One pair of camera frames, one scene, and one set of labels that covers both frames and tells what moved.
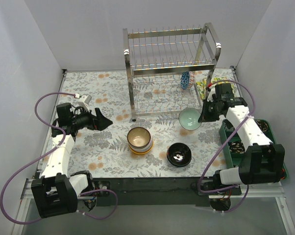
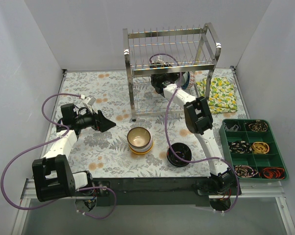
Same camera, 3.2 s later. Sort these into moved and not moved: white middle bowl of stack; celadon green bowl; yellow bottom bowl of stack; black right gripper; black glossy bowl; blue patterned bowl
Moved: celadon green bowl; black right gripper
Not moved: white middle bowl of stack; blue patterned bowl; yellow bottom bowl of stack; black glossy bowl
